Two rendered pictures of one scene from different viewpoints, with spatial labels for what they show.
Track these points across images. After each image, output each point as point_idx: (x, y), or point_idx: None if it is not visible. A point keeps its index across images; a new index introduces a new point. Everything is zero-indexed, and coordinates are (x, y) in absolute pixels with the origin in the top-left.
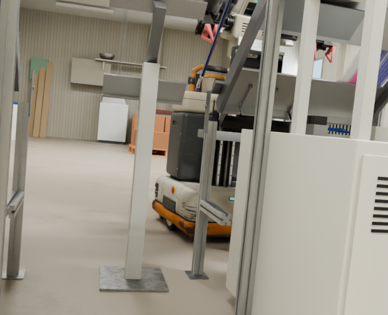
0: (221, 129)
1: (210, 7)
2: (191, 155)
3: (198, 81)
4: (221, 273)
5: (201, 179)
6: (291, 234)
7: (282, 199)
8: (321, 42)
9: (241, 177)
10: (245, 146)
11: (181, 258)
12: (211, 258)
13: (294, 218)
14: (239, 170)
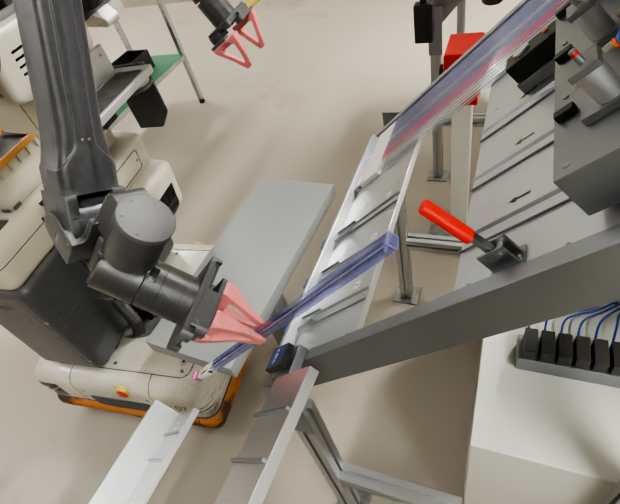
0: None
1: (160, 255)
2: (92, 326)
3: (205, 374)
4: (355, 459)
5: (321, 463)
6: None
7: None
8: (235, 17)
9: (495, 485)
10: (500, 466)
11: (279, 483)
12: (295, 433)
13: None
14: (482, 478)
